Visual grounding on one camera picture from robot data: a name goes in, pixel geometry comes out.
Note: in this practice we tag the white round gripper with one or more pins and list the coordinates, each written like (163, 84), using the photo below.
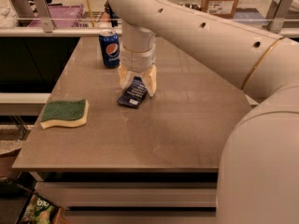
(137, 58)

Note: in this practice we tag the blue rxbar blueberry wrapper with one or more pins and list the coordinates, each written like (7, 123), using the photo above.
(134, 94)

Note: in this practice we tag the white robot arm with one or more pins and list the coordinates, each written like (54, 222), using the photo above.
(258, 177)

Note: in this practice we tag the blue pepsi can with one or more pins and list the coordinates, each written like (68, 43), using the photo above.
(110, 48)

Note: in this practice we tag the green yellow sponge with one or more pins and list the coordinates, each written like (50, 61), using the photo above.
(69, 114)

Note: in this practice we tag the purple plastic crate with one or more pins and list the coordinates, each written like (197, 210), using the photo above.
(61, 16)

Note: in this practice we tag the yellow pole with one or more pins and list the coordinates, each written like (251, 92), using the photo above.
(90, 12)

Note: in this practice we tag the upper white drawer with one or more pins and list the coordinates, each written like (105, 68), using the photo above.
(96, 194)

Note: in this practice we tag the white drawer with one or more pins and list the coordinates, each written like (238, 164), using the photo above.
(96, 194)
(140, 217)

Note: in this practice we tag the lower white drawer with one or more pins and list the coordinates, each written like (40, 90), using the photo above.
(140, 217)

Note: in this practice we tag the green snack bag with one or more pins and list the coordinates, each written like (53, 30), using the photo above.
(38, 211)

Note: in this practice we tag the left metal railing post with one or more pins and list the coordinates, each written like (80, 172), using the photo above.
(44, 15)

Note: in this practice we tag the metal railing post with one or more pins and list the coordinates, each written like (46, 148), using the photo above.
(279, 16)
(44, 15)

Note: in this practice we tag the right metal railing post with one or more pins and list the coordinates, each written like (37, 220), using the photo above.
(279, 16)

